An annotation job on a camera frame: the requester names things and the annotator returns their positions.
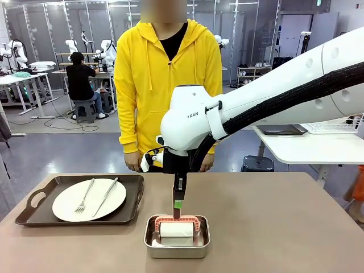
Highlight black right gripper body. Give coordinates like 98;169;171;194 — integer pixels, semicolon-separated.
163;148;189;175

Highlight pink lint roller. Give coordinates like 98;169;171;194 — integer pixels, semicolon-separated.
153;184;201;238

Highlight dark brown serving tray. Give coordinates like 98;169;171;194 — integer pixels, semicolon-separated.
257;124;309;136
14;174;145;228

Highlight white round plate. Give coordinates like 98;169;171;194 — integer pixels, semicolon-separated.
52;178;127;222

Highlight person's left forearm yellow sleeve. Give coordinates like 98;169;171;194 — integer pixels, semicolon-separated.
206;140;219;156

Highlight person's right forearm yellow sleeve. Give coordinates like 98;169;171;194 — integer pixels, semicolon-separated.
118;105;142;154

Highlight person's left hand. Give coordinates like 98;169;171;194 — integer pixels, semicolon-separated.
198;153;214;172

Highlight person's right hand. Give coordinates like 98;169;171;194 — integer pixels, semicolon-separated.
124;151;140;172

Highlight rectangular metal tin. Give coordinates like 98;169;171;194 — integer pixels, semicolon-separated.
143;214;211;259

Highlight silver metal knife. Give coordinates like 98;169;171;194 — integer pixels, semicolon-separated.
91;177;118;218

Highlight dark blue stool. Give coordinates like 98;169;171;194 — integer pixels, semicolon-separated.
241;155;275;173

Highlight person in yellow hoodie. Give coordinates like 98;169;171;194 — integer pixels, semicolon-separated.
113;0;224;173

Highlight silver metal fork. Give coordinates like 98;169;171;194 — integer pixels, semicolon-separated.
74;178;96;214

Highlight grey plastic stool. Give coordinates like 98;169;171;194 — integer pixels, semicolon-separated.
73;99;98;124

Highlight white shoe shelf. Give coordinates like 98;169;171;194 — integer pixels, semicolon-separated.
236;62;274;88

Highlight seated person in black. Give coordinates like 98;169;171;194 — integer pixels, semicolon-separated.
65;51;106;120

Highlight white side table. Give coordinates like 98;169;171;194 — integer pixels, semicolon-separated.
252;124;364;183

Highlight wooden top workbench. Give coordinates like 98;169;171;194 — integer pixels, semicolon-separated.
52;52;116;114

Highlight black cases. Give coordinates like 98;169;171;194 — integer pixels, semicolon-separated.
272;56;293;71

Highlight white lab table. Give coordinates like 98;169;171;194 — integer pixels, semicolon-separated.
0;72;57;119

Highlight white flat box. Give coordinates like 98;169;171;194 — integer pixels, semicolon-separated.
28;60;56;71

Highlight dark grey jacket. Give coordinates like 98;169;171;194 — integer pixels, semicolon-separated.
0;112;13;148

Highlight orange fabric object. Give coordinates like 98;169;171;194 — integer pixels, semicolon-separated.
343;164;364;223

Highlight black tripod stand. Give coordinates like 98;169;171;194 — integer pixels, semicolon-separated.
295;31;313;57

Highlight grey door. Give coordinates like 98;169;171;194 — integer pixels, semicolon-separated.
298;11;340;55

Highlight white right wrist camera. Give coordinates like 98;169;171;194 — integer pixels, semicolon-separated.
140;135;166;173

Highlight black right arm cable sleeve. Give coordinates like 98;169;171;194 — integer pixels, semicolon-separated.
187;61;364;173

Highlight white wire dish rack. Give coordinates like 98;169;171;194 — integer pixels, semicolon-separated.
301;112;364;135

